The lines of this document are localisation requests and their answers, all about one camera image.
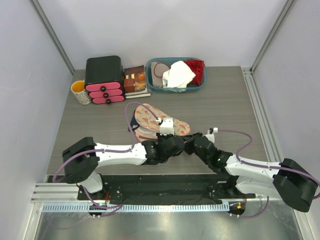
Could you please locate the grey cloth with red loop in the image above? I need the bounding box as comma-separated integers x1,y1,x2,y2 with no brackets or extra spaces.
150,61,170,88

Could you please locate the black pink drawer organizer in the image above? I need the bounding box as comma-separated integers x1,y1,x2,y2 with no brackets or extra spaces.
84,55,125,105

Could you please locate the red garment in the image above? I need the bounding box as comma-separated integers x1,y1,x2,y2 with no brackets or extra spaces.
184,58,205,87

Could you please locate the pink mesh laundry bag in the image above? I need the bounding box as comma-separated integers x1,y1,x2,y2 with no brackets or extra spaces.
134,103,191,142

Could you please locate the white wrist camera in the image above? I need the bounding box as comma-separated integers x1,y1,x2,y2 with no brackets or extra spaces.
204,127,219,143
156,117,175,136

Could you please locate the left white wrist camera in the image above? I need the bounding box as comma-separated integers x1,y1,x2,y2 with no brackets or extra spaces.
156,117,175,136

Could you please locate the white cloth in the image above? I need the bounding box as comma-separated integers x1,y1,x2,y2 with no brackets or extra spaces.
162,60,196,89

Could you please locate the white slotted cable duct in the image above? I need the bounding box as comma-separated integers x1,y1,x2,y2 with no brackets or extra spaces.
42,202,230,213

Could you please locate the teal plastic basket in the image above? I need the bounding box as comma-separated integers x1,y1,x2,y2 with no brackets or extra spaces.
145,57,208,93

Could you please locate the stack of books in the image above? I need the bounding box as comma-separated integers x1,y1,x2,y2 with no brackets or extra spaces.
123,65,151,99

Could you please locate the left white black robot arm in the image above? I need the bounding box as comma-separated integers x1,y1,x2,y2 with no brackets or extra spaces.
62,135,185,200

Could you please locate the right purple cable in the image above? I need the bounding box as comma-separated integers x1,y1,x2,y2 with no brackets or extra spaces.
212,127,320,220

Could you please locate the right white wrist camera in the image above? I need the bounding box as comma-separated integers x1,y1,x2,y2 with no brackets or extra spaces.
204,127,219,143

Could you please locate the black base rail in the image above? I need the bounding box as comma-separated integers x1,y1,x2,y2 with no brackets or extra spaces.
90,174,255,206

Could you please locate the yellow inside patterned mug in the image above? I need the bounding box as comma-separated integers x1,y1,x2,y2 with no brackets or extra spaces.
70,80,92,105

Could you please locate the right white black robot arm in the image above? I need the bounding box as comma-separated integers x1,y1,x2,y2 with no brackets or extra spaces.
183,133,320,213

